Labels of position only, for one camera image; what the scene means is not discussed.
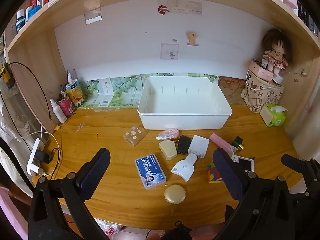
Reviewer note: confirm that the taped paper note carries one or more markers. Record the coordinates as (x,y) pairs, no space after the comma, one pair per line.
(186,7)

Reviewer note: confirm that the gold round compact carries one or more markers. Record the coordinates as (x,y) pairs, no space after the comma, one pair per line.
(175,193)

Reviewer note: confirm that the clear box with blue label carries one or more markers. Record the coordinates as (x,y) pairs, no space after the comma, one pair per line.
(150,171)

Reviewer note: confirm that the green tissue pack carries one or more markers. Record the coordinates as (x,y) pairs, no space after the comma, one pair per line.
(275,117)

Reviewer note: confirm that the colourful puzzle cube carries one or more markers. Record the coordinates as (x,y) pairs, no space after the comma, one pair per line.
(213,176)

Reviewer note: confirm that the beige letter-print fabric bag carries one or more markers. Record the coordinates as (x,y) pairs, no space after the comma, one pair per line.
(260,95)

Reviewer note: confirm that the brown cardboard with drawing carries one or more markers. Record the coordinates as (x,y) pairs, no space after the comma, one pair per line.
(230,91)

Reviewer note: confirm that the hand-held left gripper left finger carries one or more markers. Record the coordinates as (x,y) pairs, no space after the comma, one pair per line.
(96,172)

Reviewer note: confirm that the white fan-shaped scraper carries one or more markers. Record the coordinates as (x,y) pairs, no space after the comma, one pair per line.
(185,168)

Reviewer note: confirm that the yellow bear wall hook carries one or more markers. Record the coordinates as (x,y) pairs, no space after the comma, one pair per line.
(192,38)

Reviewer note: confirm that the white spray bottle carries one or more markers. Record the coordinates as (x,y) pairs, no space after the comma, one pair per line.
(59,113)

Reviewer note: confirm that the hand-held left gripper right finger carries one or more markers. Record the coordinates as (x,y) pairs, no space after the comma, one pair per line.
(228,175)

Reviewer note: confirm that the white lace curtain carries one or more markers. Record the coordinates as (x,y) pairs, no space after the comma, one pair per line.
(17,120)

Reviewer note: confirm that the row of dark bottles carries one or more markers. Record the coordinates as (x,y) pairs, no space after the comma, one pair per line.
(308,17)

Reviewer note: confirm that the pink cloth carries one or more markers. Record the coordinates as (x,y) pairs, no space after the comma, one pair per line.
(11,212)

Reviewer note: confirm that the black plug adapter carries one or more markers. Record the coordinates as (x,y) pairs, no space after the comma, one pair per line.
(183,143)

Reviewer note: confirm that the pink bar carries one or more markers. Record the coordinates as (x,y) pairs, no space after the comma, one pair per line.
(220,140)

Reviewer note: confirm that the small white carton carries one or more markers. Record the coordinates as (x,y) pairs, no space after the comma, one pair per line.
(106,95)

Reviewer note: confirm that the white power strip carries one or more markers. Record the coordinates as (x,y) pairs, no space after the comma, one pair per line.
(33,160)

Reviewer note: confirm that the white device with dark screen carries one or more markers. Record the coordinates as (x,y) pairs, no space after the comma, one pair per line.
(246,164)

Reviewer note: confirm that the pink pen cup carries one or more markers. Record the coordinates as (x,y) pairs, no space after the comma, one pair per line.
(65,106)

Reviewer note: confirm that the red wall sticker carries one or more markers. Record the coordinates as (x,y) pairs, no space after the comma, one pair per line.
(162,8)

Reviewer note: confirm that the pink correction tape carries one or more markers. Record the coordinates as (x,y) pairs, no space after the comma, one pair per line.
(170,132)

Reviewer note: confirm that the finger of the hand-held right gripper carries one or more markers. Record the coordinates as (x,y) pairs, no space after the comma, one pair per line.
(293,161)

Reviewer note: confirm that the beige wedge-shaped case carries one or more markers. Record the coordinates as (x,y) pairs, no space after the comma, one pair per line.
(168,150)

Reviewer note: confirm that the pink round box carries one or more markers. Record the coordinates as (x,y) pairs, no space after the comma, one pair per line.
(260,72)

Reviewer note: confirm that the orange printed tube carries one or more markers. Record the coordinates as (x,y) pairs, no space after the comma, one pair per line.
(75,93)

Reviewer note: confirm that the brown-haired rag doll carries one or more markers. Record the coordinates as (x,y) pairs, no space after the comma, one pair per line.
(276,55)

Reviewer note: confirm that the white square charger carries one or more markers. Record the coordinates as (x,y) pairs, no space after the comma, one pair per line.
(198,145)

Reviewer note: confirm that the small white bear figurine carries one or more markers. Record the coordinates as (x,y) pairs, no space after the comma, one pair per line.
(264,63)

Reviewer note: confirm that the black plug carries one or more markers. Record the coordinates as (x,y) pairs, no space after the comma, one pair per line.
(43,156)

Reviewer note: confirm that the yellow black device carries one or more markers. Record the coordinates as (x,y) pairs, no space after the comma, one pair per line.
(7,76)

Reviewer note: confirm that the white plastic bin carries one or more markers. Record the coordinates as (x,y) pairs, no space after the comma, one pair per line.
(185,120)

